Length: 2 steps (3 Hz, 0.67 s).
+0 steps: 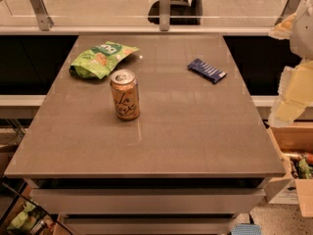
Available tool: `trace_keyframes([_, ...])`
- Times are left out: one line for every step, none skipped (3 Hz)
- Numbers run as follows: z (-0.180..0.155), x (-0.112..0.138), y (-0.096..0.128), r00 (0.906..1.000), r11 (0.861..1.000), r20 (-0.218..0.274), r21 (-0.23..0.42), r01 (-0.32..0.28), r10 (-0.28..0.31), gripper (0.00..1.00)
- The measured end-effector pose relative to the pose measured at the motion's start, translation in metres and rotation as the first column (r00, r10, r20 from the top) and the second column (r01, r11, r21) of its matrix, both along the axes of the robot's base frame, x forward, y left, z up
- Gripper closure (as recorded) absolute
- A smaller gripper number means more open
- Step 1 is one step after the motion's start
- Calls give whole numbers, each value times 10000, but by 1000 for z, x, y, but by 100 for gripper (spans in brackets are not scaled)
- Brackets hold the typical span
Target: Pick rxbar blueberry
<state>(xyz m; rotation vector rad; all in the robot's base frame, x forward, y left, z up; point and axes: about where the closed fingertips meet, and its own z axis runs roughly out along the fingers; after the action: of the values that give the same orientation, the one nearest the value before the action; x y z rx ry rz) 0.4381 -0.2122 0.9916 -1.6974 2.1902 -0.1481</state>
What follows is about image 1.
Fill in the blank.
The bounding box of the blue perforated basket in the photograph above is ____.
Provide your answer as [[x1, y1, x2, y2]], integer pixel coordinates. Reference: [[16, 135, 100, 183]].
[[231, 224, 262, 235]]

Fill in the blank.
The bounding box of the metal railing bracket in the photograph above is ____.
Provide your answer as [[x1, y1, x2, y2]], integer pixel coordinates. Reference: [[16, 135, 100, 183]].
[[275, 0, 305, 24], [159, 0, 170, 31], [29, 0, 54, 31]]

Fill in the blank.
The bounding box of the middle metal railing bracket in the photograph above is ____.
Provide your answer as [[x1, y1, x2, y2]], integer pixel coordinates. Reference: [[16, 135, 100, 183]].
[[159, 0, 170, 31]]

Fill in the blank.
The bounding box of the blue rxbar blueberry bar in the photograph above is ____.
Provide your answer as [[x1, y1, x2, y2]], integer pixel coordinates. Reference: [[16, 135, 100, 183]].
[[187, 58, 227, 84]]

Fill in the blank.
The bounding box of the orange LaCroix soda can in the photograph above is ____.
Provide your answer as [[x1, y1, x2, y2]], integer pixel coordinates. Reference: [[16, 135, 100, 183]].
[[111, 70, 140, 120]]

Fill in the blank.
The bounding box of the cardboard box with items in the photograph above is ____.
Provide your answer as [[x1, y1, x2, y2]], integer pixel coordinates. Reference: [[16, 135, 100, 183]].
[[266, 122, 313, 217]]

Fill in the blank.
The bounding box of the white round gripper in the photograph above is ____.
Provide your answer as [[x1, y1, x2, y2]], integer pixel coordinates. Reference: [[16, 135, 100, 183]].
[[268, 0, 313, 127]]

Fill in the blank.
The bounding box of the grey table drawer base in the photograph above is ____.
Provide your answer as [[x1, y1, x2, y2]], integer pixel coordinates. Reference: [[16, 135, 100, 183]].
[[30, 188, 265, 235]]

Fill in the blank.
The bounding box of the glass railing panel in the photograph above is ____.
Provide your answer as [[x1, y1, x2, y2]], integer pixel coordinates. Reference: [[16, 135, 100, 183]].
[[0, 0, 287, 27]]

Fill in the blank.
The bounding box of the wire bin with snacks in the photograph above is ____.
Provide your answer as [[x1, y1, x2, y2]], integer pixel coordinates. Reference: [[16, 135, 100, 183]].
[[1, 179, 73, 235]]

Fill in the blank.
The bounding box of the green snack chip bag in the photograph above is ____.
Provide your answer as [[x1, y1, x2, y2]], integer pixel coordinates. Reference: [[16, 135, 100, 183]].
[[69, 41, 138, 79]]

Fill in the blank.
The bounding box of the right metal railing bracket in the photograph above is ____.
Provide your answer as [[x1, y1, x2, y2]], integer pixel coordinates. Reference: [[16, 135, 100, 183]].
[[275, 0, 305, 24]]

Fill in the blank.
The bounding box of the left metal railing bracket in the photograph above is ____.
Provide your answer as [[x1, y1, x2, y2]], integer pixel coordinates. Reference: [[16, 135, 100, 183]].
[[29, 0, 54, 31]]

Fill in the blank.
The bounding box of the black office chair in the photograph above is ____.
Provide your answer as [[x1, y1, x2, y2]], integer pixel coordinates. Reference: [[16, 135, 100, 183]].
[[148, 0, 202, 25]]

